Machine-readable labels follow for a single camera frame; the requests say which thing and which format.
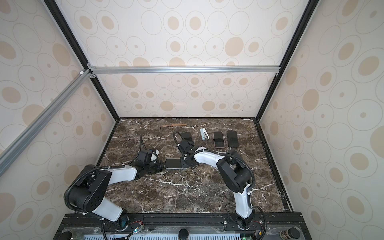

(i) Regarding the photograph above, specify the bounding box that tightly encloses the black knob front centre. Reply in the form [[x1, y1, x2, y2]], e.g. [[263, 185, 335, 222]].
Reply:
[[178, 229, 190, 240]]

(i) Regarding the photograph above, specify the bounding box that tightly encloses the black phone case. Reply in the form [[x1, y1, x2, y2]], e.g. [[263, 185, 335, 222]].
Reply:
[[181, 132, 195, 146]]

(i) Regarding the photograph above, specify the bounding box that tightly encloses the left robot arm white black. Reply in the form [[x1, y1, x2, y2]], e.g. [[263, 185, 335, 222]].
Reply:
[[64, 149, 165, 228]]

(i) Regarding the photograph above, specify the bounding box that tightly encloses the black round button right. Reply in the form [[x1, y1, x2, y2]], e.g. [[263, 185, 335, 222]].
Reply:
[[280, 228, 301, 240]]

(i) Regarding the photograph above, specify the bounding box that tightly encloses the small white blue box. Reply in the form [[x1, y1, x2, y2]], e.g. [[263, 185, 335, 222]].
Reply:
[[200, 128, 210, 141]]

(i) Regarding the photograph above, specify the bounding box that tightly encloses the brown wooden stick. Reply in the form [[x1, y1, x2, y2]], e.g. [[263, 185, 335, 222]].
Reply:
[[160, 124, 187, 128]]

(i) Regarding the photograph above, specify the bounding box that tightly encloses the pink phone case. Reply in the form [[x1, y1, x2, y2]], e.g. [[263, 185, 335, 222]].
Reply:
[[213, 131, 225, 149]]

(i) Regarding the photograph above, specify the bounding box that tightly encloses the diagonal aluminium rail left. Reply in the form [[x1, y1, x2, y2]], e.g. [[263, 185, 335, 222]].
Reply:
[[1, 69, 91, 175]]

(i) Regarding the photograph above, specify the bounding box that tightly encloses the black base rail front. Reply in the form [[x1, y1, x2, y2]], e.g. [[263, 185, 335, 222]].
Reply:
[[54, 212, 311, 240]]

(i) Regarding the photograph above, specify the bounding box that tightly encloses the black phone case horizontal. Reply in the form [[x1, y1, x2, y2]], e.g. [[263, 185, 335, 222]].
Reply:
[[227, 130, 239, 148]]

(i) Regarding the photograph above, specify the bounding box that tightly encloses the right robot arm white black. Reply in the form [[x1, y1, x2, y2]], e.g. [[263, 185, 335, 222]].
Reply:
[[180, 147, 256, 220]]

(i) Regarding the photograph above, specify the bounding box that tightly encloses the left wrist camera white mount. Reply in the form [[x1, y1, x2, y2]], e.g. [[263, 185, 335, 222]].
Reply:
[[150, 149, 159, 162]]

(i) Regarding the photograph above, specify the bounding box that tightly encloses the horizontal aluminium rail back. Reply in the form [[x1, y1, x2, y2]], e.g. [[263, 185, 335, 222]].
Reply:
[[90, 66, 280, 74]]

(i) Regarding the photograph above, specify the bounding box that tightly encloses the black phone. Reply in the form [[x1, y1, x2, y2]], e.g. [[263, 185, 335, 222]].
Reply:
[[165, 158, 183, 169]]

